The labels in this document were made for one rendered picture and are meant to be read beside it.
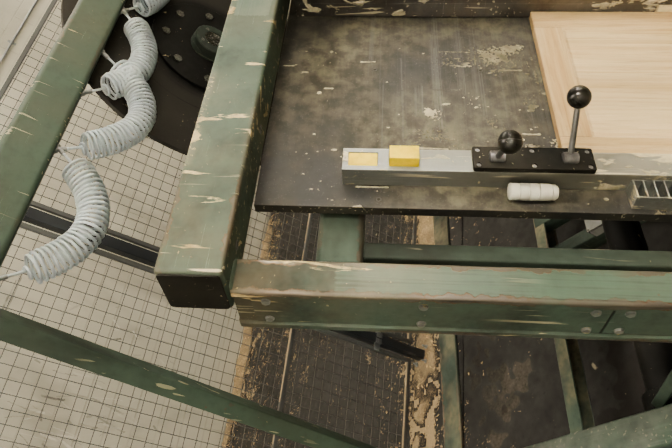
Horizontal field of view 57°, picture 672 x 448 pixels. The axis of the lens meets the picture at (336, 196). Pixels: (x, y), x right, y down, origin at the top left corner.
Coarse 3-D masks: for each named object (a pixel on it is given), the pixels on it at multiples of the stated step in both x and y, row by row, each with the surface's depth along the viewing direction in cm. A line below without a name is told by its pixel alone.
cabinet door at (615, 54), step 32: (544, 32) 129; (576, 32) 129; (608, 32) 129; (640, 32) 128; (544, 64) 122; (576, 64) 123; (608, 64) 122; (640, 64) 122; (608, 96) 116; (640, 96) 116; (608, 128) 111; (640, 128) 111
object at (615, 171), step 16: (384, 160) 105; (432, 160) 105; (448, 160) 105; (464, 160) 104; (608, 160) 103; (624, 160) 103; (640, 160) 103; (656, 160) 103; (352, 176) 106; (368, 176) 105; (384, 176) 105; (400, 176) 105; (416, 176) 104; (432, 176) 104; (448, 176) 104; (464, 176) 104; (480, 176) 103; (496, 176) 103; (512, 176) 103; (528, 176) 103; (544, 176) 103; (560, 176) 102; (576, 176) 102; (592, 176) 102; (608, 176) 102; (624, 176) 101; (640, 176) 101; (656, 176) 101
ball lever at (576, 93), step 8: (576, 88) 97; (584, 88) 97; (568, 96) 98; (576, 96) 97; (584, 96) 97; (576, 104) 97; (584, 104) 97; (576, 112) 99; (576, 120) 99; (576, 128) 100; (576, 136) 101; (568, 152) 102; (576, 152) 102; (568, 160) 101; (576, 160) 101
